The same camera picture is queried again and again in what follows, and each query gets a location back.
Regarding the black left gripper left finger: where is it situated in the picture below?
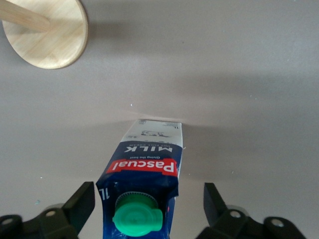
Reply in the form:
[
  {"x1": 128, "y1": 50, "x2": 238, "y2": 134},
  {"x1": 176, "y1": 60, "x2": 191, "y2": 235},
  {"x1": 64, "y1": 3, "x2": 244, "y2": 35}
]
[{"x1": 21, "y1": 181, "x2": 96, "y2": 239}]

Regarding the wooden cup tree stand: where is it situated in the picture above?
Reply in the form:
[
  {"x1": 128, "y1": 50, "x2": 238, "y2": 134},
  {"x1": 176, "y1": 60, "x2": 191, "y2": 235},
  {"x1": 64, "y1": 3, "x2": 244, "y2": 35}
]
[{"x1": 0, "y1": 0, "x2": 89, "y2": 70}]

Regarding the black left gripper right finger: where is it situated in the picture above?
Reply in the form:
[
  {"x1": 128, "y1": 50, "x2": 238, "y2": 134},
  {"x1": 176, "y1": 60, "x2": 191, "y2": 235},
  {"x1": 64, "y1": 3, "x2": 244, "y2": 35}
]
[{"x1": 198, "y1": 182, "x2": 269, "y2": 239}]

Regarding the blue white milk carton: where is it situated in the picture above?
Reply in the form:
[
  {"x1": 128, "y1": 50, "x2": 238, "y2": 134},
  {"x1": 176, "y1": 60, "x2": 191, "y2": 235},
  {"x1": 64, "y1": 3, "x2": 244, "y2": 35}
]
[{"x1": 95, "y1": 119, "x2": 184, "y2": 239}]

